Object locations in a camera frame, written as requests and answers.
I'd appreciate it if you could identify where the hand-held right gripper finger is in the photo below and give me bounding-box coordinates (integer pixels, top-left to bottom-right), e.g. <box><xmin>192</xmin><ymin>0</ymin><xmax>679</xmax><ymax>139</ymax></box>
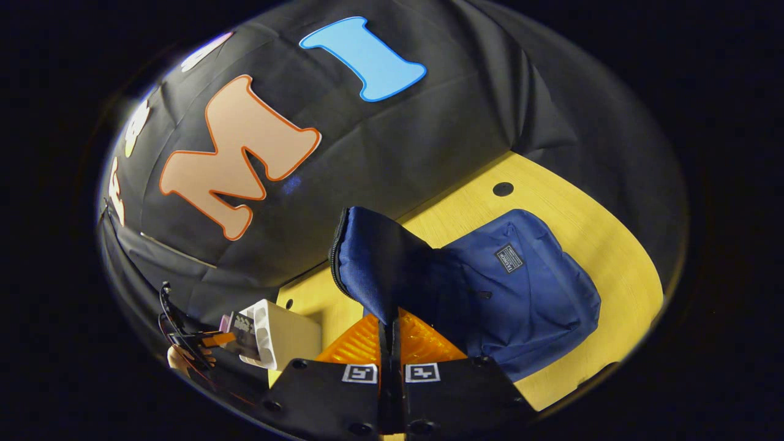
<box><xmin>260</xmin><ymin>312</ymin><xmax>394</xmax><ymax>438</ymax></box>
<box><xmin>392</xmin><ymin>308</ymin><xmax>537</xmax><ymax>437</ymax></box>

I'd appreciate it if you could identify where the white bookshelf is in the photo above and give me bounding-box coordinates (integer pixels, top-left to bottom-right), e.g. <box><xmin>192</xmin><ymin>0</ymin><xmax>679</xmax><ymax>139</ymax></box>
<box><xmin>239</xmin><ymin>299</ymin><xmax>322</xmax><ymax>371</ymax></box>

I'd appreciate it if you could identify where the blue schoolbag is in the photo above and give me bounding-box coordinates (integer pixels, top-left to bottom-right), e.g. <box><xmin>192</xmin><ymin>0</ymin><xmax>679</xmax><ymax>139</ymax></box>
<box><xmin>331</xmin><ymin>206</ymin><xmax>602</xmax><ymax>383</ymax></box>

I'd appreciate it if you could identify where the black backdrop cloth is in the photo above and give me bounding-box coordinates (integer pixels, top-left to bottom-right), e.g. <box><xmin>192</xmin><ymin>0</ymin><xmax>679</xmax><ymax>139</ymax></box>
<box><xmin>98</xmin><ymin>0</ymin><xmax>690</xmax><ymax>344</ymax></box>

